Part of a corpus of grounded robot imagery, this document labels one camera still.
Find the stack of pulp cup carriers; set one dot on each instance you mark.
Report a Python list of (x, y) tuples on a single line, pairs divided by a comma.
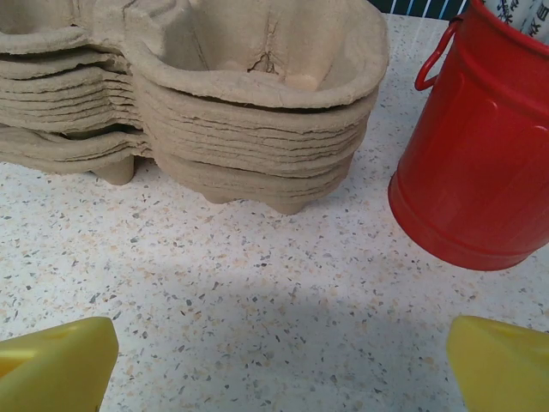
[(257, 141)]

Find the pulp cup carrier tray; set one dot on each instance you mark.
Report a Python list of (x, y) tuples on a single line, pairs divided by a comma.
[(206, 38)]

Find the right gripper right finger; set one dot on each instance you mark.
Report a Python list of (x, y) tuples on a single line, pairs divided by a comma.
[(502, 373)]

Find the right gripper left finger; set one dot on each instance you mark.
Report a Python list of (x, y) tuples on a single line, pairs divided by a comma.
[(56, 369)]

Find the red metal bucket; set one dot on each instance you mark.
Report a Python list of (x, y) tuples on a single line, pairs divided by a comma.
[(472, 171)]

